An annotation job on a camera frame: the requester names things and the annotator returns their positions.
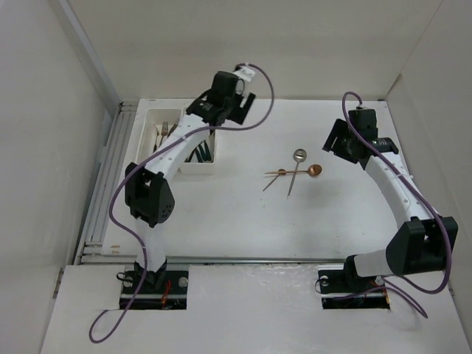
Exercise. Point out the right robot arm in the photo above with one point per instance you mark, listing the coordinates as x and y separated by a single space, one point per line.
424 239

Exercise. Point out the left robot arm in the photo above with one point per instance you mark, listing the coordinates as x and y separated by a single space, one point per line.
147 185

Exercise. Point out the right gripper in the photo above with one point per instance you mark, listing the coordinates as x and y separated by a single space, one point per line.
338 130

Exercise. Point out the left white container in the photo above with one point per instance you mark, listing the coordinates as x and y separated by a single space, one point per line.
157 125

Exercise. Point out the white container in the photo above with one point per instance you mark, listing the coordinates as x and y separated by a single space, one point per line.
191 166
157 125

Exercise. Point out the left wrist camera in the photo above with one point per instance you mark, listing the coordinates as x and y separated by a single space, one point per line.
245 75

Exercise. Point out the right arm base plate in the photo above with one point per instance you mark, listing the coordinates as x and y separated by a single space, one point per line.
340 293

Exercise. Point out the right white container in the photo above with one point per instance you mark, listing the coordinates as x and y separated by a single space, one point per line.
191 166

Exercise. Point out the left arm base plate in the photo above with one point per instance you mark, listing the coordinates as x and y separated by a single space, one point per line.
171 293

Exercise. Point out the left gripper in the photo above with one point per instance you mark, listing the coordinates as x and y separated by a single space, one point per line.
243 104

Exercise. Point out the aluminium rail frame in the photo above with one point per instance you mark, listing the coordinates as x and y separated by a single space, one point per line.
110 158

